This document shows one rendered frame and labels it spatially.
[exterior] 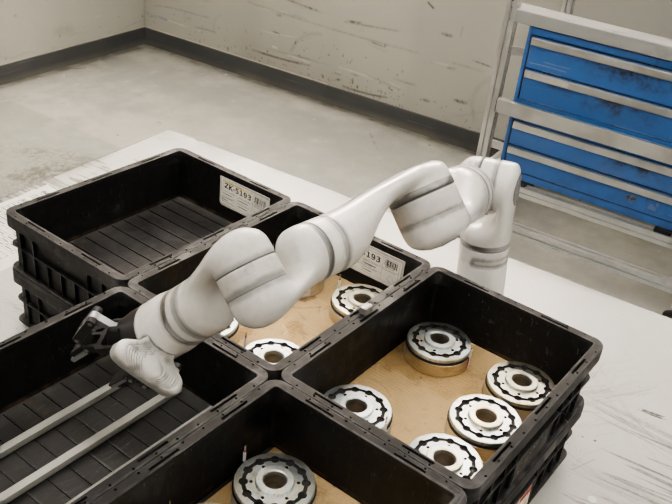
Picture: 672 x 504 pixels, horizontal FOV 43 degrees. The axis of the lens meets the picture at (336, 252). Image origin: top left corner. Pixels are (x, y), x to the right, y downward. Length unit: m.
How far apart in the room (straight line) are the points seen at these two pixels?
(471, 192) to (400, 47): 3.10
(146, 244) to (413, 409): 0.60
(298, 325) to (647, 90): 1.90
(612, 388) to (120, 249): 0.92
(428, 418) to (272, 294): 0.45
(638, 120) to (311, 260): 2.24
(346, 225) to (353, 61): 3.52
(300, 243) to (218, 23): 4.06
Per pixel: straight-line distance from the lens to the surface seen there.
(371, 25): 4.37
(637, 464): 1.49
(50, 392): 1.26
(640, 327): 1.82
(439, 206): 1.08
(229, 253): 0.87
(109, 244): 1.58
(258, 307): 0.86
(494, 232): 1.52
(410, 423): 1.23
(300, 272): 0.91
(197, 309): 0.93
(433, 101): 4.29
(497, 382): 1.29
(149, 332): 0.98
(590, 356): 1.27
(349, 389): 1.22
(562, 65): 3.07
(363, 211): 0.99
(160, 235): 1.61
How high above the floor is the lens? 1.64
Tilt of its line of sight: 31 degrees down
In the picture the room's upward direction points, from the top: 7 degrees clockwise
